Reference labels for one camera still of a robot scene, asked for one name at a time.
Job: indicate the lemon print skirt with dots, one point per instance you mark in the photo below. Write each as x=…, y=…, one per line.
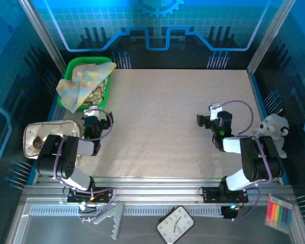
x=100, y=91

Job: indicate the pastel floral skirt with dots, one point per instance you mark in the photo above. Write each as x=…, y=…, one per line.
x=86, y=78

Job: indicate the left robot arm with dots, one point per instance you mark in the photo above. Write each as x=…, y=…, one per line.
x=66, y=155

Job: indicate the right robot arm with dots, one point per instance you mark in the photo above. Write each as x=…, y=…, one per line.
x=259, y=157

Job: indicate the cream quilted pouch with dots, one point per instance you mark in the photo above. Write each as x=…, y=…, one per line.
x=53, y=129

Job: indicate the grey plush toy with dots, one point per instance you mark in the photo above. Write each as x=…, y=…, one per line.
x=272, y=127

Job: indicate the green plastic basket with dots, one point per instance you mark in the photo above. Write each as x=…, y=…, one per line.
x=91, y=59

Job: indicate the black controller box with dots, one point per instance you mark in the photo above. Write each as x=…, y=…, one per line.
x=227, y=214

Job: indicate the white analog clock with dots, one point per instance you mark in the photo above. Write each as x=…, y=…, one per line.
x=175, y=223

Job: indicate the coloured marker box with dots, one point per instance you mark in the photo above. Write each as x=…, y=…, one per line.
x=278, y=213

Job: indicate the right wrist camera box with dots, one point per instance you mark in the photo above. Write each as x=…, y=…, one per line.
x=214, y=111

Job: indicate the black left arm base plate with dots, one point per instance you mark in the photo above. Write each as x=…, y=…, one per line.
x=104, y=195

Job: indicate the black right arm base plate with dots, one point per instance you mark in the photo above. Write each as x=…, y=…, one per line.
x=211, y=194

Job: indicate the aluminium front frame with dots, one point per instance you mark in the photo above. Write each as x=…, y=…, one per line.
x=155, y=185

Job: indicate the grey toothed metal bracket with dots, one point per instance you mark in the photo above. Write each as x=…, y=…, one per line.
x=117, y=216

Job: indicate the aluminium frame post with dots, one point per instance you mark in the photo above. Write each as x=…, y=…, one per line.
x=269, y=38
x=43, y=38

